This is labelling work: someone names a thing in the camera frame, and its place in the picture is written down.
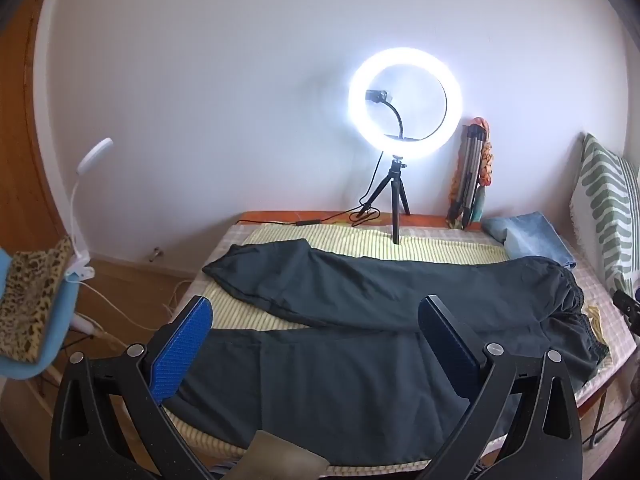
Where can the yellow striped cloth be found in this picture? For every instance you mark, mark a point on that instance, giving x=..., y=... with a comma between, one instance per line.
x=350, y=240

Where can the white clip lamp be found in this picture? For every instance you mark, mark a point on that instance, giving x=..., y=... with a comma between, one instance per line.
x=80, y=260

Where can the black gooseneck phone holder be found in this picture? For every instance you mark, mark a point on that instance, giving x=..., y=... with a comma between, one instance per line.
x=376, y=95

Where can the wooden door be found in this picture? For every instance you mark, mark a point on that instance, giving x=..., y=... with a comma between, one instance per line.
x=20, y=160

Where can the small metal door stopper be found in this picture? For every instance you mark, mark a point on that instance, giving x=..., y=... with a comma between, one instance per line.
x=156, y=254

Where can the light blue chair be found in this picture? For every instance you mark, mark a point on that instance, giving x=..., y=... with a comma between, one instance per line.
x=55, y=320

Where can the pink checked blanket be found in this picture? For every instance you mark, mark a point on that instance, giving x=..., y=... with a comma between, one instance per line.
x=609, y=322

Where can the folded blue jeans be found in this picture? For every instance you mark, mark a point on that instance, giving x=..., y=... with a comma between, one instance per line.
x=535, y=240

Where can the green white patterned pillow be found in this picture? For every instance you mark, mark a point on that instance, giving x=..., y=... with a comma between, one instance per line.
x=605, y=200

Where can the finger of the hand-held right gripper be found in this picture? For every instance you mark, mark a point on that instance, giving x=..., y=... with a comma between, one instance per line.
x=627, y=307

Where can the leopard print cloth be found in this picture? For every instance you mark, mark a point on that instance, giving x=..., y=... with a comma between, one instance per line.
x=30, y=290

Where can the silver folded tripod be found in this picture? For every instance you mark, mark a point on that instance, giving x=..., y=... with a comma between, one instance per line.
x=470, y=170

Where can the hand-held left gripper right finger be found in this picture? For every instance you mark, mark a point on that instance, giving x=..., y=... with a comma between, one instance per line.
x=450, y=347

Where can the brown flat object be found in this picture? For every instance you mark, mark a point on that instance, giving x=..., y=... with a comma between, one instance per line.
x=280, y=457

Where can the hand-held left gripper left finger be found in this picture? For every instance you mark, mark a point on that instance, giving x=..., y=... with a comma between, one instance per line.
x=184, y=347

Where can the black mini tripod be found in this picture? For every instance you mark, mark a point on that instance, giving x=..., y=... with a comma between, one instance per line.
x=396, y=210

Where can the dark grey pants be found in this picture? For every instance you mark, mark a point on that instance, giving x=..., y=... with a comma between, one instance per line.
x=350, y=370

